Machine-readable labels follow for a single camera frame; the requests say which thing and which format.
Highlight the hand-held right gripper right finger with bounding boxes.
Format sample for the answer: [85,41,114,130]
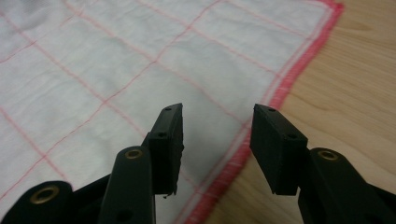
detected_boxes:
[249,104,396,224]

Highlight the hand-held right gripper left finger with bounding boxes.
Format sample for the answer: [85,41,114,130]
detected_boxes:
[98,103,185,224]

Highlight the white cloth with red grid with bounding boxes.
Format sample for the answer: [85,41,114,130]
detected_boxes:
[0,0,345,224]

